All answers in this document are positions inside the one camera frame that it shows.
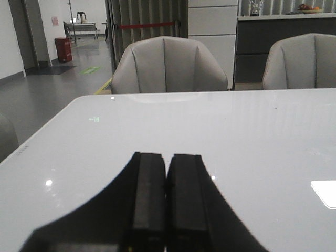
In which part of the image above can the left grey upholstered chair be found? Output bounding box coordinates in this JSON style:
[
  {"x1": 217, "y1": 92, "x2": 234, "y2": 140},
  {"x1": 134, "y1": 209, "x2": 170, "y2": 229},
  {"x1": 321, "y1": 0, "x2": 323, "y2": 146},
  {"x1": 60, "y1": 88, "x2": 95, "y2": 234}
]
[{"x1": 111, "y1": 36, "x2": 228, "y2": 94}]

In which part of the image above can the fruit bowl on counter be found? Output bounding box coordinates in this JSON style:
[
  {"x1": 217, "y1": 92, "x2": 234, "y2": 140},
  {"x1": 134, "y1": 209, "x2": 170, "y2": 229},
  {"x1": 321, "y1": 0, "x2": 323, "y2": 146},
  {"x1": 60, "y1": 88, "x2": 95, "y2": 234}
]
[{"x1": 298, "y1": 4, "x2": 324, "y2": 14}]

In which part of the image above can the dark grey counter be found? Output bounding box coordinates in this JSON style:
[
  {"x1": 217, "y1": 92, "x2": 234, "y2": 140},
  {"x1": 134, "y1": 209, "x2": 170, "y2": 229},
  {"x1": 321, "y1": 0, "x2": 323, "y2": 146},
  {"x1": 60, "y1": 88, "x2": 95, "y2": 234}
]
[{"x1": 234, "y1": 13, "x2": 335, "y2": 84}]

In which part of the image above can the white drawer cabinet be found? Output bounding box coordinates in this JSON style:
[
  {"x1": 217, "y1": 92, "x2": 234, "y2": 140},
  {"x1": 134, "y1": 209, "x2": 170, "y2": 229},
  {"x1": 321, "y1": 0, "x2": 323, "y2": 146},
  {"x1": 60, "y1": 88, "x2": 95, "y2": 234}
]
[{"x1": 188, "y1": 0, "x2": 238, "y2": 89}]

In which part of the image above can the right grey upholstered chair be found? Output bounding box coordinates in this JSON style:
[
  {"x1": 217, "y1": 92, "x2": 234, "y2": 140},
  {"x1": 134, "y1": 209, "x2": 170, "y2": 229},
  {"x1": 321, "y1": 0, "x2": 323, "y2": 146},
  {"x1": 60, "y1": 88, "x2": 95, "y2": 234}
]
[{"x1": 262, "y1": 33, "x2": 335, "y2": 90}]

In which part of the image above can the background metal table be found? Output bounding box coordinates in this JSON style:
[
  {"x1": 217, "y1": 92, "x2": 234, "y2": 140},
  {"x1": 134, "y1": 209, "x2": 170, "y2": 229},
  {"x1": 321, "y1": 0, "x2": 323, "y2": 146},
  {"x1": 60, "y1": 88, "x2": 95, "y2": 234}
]
[{"x1": 63, "y1": 12, "x2": 98, "y2": 39}]

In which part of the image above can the red barrier belt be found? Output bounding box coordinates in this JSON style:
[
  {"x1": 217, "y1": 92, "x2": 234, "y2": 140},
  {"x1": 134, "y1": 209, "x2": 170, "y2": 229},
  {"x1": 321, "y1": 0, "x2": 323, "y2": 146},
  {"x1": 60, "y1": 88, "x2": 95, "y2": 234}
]
[{"x1": 116, "y1": 21, "x2": 176, "y2": 30}]

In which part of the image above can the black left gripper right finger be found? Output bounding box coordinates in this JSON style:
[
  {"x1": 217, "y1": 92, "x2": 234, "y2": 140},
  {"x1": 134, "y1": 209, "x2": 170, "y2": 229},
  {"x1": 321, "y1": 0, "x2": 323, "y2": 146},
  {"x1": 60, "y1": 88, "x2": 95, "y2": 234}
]
[{"x1": 166, "y1": 154, "x2": 266, "y2": 251}]

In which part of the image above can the red waste bin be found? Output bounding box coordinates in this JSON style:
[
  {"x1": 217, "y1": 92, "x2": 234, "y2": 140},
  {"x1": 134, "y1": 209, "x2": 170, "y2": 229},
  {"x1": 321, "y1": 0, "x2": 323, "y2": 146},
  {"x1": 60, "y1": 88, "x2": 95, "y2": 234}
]
[{"x1": 55, "y1": 37, "x2": 72, "y2": 62}]

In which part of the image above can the grey upholstered chair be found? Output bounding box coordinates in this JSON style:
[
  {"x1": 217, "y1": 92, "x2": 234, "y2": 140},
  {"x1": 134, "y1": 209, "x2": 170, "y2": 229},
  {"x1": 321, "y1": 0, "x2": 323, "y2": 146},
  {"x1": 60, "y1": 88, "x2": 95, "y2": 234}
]
[
  {"x1": 111, "y1": 36, "x2": 228, "y2": 94},
  {"x1": 262, "y1": 33, "x2": 335, "y2": 90}
]

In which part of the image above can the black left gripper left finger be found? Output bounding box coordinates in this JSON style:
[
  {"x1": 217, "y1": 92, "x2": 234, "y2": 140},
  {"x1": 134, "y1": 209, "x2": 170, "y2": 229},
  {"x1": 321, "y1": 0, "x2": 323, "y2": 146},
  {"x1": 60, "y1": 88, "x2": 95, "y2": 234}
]
[{"x1": 21, "y1": 152, "x2": 166, "y2": 251}]

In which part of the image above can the pink wall notice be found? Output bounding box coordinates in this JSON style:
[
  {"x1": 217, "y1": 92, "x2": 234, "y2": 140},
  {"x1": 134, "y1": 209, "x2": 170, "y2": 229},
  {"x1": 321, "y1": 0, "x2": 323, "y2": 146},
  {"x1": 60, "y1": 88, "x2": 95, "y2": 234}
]
[{"x1": 51, "y1": 16, "x2": 59, "y2": 26}]

